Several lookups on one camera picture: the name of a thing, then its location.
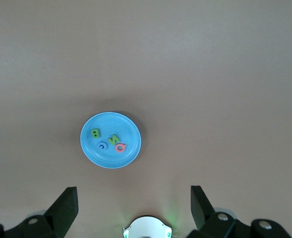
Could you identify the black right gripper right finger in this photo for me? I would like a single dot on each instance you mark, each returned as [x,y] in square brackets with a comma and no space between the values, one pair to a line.
[205,213]

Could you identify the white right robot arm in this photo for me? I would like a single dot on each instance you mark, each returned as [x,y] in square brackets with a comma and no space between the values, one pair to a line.
[147,225]

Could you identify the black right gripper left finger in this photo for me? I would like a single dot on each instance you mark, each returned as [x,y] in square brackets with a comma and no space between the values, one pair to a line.
[59,213]

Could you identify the green foam letter B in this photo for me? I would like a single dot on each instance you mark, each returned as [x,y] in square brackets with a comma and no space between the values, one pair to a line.
[95,134]

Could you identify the pink foam letter Q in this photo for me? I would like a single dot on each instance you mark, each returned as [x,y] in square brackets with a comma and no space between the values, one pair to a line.
[117,148]

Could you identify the brown table mat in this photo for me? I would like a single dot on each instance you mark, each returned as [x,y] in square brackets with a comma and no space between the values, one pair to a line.
[185,74]

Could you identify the blue foam letter C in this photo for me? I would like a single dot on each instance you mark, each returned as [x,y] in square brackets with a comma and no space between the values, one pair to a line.
[98,146]

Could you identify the green foam letter N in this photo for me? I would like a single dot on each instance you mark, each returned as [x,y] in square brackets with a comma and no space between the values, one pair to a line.
[113,139]

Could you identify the blue plate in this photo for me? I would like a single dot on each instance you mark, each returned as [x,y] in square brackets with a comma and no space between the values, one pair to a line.
[106,158]

